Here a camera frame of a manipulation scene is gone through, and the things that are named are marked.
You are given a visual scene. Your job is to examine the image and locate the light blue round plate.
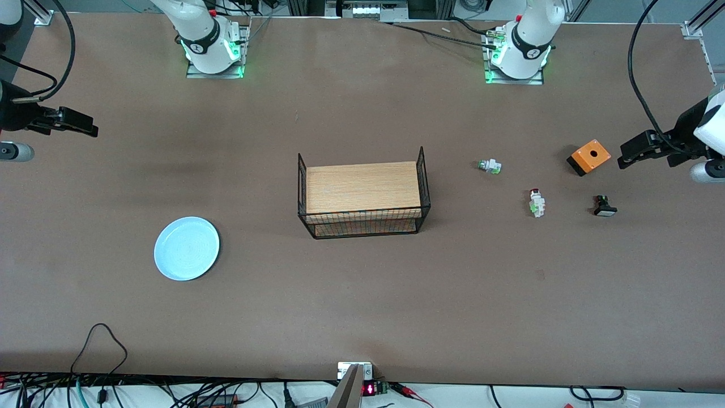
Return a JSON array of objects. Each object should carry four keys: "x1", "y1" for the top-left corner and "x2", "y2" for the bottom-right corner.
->
[{"x1": 153, "y1": 216, "x2": 221, "y2": 282}]

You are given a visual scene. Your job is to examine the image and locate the black green push button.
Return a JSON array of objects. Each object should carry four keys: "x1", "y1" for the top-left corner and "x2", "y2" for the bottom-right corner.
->
[{"x1": 592, "y1": 194, "x2": 619, "y2": 218}]

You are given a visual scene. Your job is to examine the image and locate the white power strip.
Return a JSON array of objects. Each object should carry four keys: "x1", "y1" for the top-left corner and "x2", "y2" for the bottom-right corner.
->
[{"x1": 339, "y1": 0, "x2": 410, "y2": 19}]

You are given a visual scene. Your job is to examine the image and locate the black power adapter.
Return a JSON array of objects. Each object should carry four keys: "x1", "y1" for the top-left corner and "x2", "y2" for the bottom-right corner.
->
[{"x1": 194, "y1": 393, "x2": 240, "y2": 408}]

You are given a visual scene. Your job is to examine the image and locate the red clip test lead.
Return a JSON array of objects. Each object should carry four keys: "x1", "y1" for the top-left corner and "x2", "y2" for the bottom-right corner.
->
[{"x1": 390, "y1": 382, "x2": 435, "y2": 408}]

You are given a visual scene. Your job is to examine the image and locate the orange button enclosure box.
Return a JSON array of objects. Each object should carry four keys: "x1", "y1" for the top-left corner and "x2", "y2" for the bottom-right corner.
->
[{"x1": 566, "y1": 138, "x2": 613, "y2": 178}]

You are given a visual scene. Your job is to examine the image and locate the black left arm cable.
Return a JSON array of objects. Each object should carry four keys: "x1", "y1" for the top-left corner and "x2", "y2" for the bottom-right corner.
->
[{"x1": 628, "y1": 0, "x2": 689, "y2": 155}]

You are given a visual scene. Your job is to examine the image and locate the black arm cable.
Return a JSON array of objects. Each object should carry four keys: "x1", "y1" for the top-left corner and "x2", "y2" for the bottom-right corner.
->
[
  {"x1": 628, "y1": 0, "x2": 689, "y2": 155},
  {"x1": 0, "y1": 0, "x2": 77, "y2": 104}
]

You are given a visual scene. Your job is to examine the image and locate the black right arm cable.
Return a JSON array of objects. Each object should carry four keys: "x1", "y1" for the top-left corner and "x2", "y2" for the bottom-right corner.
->
[{"x1": 0, "y1": 0, "x2": 77, "y2": 104}]

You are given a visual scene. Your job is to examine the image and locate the aluminium frame profile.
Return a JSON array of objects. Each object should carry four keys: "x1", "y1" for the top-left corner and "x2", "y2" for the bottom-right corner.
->
[
  {"x1": 681, "y1": 0, "x2": 725, "y2": 40},
  {"x1": 22, "y1": 0, "x2": 55, "y2": 27}
]

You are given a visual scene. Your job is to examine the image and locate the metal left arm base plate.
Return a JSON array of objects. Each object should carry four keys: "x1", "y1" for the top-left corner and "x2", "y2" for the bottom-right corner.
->
[{"x1": 483, "y1": 27, "x2": 546, "y2": 86}]

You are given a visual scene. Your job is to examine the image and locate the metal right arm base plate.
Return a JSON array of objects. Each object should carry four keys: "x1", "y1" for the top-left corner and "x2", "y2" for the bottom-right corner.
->
[{"x1": 185, "y1": 23, "x2": 250, "y2": 80}]

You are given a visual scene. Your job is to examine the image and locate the thin black looped cable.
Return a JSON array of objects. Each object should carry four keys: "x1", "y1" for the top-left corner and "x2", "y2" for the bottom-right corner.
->
[{"x1": 70, "y1": 322, "x2": 129, "y2": 376}]

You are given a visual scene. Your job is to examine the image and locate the long black table cable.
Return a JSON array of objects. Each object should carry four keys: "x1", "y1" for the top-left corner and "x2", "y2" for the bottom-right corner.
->
[{"x1": 391, "y1": 20, "x2": 500, "y2": 48}]

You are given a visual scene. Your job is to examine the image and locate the flat black cable loop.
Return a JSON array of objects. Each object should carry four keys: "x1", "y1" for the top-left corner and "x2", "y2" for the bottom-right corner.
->
[{"x1": 569, "y1": 385, "x2": 627, "y2": 402}]

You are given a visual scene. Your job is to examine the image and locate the tangled black cable bundle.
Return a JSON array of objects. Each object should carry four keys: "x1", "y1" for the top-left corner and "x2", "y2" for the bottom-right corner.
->
[{"x1": 0, "y1": 371, "x2": 282, "y2": 408}]

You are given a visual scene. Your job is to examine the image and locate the black wire rack wooden shelf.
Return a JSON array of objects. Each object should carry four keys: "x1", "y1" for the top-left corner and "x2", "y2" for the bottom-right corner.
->
[{"x1": 297, "y1": 146, "x2": 432, "y2": 240}]

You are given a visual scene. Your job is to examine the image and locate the small metal bracket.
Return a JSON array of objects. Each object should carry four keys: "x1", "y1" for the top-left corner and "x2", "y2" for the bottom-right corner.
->
[{"x1": 337, "y1": 361, "x2": 375, "y2": 382}]

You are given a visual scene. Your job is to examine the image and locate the grey camera pole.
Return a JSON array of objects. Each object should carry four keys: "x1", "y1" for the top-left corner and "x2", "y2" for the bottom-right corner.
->
[{"x1": 327, "y1": 364, "x2": 365, "y2": 408}]

